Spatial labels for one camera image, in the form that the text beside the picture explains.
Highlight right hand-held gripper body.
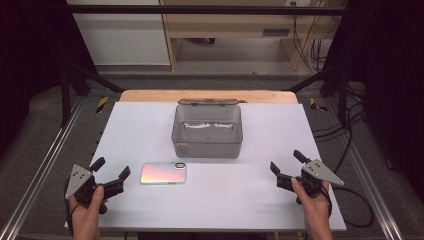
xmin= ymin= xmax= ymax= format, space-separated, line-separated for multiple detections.
xmin=276 ymin=158 xmax=345 ymax=205

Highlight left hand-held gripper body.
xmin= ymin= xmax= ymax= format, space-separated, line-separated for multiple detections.
xmin=64 ymin=163 xmax=125 ymax=215

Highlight iridescent smartphone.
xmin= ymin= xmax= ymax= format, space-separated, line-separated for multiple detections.
xmin=140 ymin=161 xmax=188 ymax=185

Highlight transparent grey storage box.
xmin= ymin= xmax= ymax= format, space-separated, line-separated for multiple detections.
xmin=171 ymin=97 xmax=248 ymax=159

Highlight person's left hand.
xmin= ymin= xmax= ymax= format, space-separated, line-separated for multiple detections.
xmin=68 ymin=185 xmax=106 ymax=234

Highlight person's right hand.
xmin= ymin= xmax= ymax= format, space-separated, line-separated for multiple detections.
xmin=290 ymin=177 xmax=333 ymax=228

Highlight yellow black floor tape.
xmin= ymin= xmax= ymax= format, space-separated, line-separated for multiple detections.
xmin=309 ymin=97 xmax=328 ymax=113
xmin=95 ymin=96 xmax=110 ymax=115

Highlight white table board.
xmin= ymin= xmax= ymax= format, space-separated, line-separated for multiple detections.
xmin=64 ymin=101 xmax=348 ymax=233

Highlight wooden table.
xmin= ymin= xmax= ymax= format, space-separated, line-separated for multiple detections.
xmin=119 ymin=89 xmax=299 ymax=105

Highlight black curtain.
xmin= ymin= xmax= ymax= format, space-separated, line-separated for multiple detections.
xmin=323 ymin=0 xmax=424 ymax=196
xmin=0 ymin=0 xmax=98 ymax=158

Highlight white cabinet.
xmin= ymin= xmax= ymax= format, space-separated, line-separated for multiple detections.
xmin=66 ymin=0 xmax=171 ymax=66

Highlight light wooden desk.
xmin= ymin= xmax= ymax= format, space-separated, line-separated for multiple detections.
xmin=159 ymin=0 xmax=348 ymax=72

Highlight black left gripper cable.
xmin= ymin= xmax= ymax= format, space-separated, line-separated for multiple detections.
xmin=63 ymin=179 xmax=81 ymax=236

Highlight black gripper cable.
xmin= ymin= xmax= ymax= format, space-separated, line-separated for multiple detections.
xmin=63 ymin=179 xmax=81 ymax=236
xmin=328 ymin=185 xmax=375 ymax=229

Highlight aluminium floor rail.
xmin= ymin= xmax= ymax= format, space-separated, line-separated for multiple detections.
xmin=0 ymin=96 xmax=86 ymax=240
xmin=328 ymin=99 xmax=405 ymax=240

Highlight black floor cables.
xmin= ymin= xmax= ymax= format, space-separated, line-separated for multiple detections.
xmin=312 ymin=84 xmax=368 ymax=175

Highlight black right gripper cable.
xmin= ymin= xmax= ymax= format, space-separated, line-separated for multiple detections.
xmin=328 ymin=185 xmax=375 ymax=229

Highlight black metal frame leg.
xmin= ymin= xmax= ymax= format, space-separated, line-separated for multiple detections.
xmin=59 ymin=63 xmax=126 ymax=128
xmin=282 ymin=63 xmax=350 ymax=127

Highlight hanging desk cables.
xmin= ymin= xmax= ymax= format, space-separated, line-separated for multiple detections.
xmin=291 ymin=1 xmax=335 ymax=73

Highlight black horizontal frame bar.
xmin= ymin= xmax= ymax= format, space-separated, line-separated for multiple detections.
xmin=68 ymin=4 xmax=348 ymax=16

